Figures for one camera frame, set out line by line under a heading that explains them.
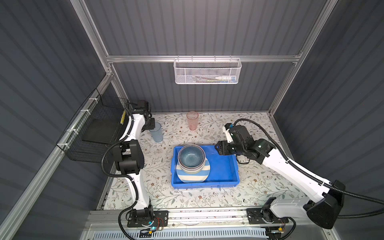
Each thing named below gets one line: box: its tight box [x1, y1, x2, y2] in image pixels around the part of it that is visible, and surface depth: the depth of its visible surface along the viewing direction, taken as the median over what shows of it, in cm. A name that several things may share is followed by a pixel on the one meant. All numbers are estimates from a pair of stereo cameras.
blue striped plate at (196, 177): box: [176, 158, 211, 183], surface depth 84 cm
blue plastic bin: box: [170, 145, 240, 190], surface depth 88 cm
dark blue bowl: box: [177, 144, 206, 169], surface depth 86 cm
